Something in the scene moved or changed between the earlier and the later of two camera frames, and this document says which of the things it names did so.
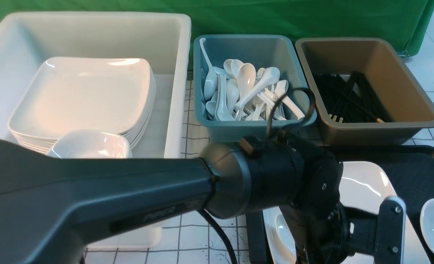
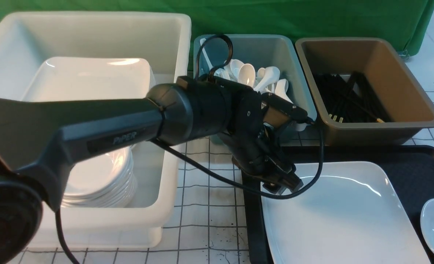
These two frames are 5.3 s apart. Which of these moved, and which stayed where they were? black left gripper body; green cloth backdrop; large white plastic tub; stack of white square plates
Moved: black left gripper body
Stayed: large white plastic tub; stack of white square plates; green cloth backdrop
